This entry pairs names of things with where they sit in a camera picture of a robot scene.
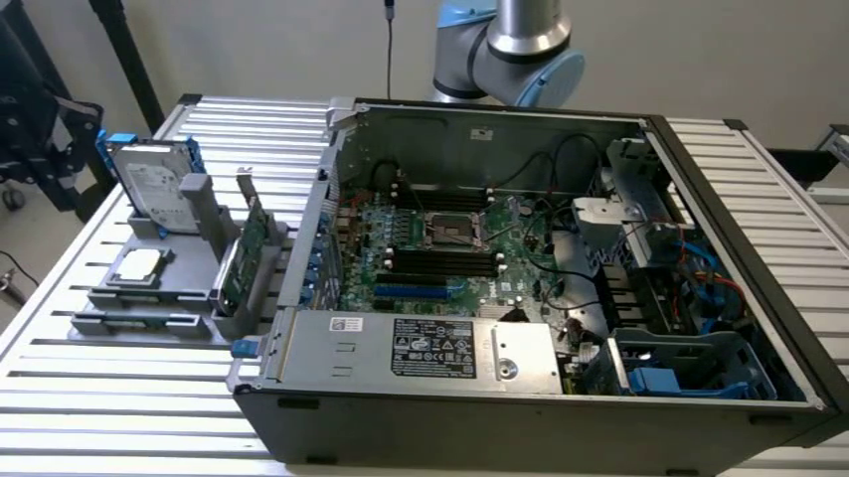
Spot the green motherboard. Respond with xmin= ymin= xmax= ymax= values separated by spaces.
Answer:
xmin=332 ymin=192 xmax=579 ymax=330

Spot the blue expansion slot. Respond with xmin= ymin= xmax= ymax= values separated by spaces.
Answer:
xmin=372 ymin=284 xmax=451 ymax=300

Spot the black case wire loop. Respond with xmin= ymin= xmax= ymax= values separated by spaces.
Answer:
xmin=547 ymin=132 xmax=608 ymax=195
xmin=496 ymin=151 xmax=556 ymax=193

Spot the blue SATA wire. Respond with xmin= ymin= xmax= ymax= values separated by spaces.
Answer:
xmin=667 ymin=237 xmax=728 ymax=322

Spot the metal disk bay cage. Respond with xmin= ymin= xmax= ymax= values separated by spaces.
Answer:
xmin=570 ymin=137 xmax=696 ymax=272

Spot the blue plastic drive caddy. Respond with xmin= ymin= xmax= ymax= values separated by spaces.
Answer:
xmin=584 ymin=326 xmax=778 ymax=400

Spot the silver CPU chip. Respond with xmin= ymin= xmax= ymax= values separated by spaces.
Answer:
xmin=106 ymin=246 xmax=168 ymax=288

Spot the red SATA wire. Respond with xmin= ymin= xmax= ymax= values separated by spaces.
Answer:
xmin=700 ymin=275 xmax=754 ymax=302

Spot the black RAM slot bank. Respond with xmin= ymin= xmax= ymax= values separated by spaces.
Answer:
xmin=391 ymin=182 xmax=498 ymax=211
xmin=384 ymin=246 xmax=507 ymax=280

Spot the CPU socket with metal frame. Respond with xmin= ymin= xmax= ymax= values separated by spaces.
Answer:
xmin=412 ymin=210 xmax=491 ymax=250

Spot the black floor cable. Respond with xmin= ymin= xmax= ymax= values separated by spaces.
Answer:
xmin=0 ymin=249 xmax=42 ymax=307

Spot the black equipment stand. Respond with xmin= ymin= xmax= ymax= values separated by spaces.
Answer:
xmin=0 ymin=0 xmax=106 ymax=213

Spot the grey power supply unit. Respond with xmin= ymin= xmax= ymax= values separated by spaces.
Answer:
xmin=273 ymin=309 xmax=566 ymax=397

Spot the black hanging cable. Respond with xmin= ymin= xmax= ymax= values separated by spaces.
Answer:
xmin=381 ymin=0 xmax=397 ymax=99

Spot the hard disk in blue carrier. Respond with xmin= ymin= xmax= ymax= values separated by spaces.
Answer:
xmin=94 ymin=130 xmax=204 ymax=236

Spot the aluminium profile frame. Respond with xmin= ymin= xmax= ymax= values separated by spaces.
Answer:
xmin=767 ymin=123 xmax=849 ymax=206

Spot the black slanted pole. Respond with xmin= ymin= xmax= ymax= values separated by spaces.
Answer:
xmin=92 ymin=0 xmax=166 ymax=131

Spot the blue case latch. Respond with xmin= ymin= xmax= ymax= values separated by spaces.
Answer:
xmin=229 ymin=334 xmax=265 ymax=360

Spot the silver chipset heat sink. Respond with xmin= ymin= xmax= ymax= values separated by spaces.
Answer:
xmin=472 ymin=304 xmax=532 ymax=325

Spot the green graphics card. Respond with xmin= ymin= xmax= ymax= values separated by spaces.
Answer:
xmin=212 ymin=167 xmax=275 ymax=315

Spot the grey plastic parts rack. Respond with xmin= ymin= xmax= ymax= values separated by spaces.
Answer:
xmin=68 ymin=172 xmax=297 ymax=345

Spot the black open PC case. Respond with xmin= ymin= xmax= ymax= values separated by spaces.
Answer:
xmin=228 ymin=96 xmax=849 ymax=466

